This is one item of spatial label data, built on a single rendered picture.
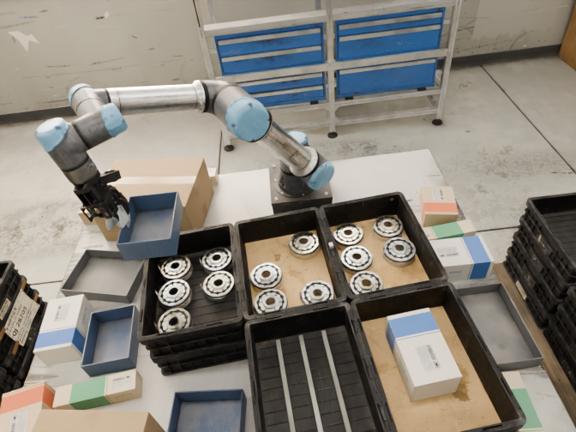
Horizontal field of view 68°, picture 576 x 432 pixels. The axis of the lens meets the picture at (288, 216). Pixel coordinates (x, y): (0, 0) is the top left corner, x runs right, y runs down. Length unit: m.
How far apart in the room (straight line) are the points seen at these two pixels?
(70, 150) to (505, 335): 1.33
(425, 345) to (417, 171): 1.01
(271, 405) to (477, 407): 0.52
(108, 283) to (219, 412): 0.69
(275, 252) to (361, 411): 0.59
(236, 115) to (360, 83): 2.14
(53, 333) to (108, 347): 0.18
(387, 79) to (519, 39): 1.66
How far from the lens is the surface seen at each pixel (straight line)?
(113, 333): 1.64
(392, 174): 1.99
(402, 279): 1.43
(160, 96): 1.29
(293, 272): 1.44
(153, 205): 1.40
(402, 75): 3.35
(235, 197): 1.94
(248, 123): 1.25
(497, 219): 2.90
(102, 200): 1.22
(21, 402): 1.57
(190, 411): 1.41
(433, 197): 1.79
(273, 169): 1.87
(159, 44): 4.08
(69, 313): 1.66
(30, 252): 3.27
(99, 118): 1.14
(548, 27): 4.74
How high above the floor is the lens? 1.96
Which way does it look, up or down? 44 degrees down
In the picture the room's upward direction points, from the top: 8 degrees counter-clockwise
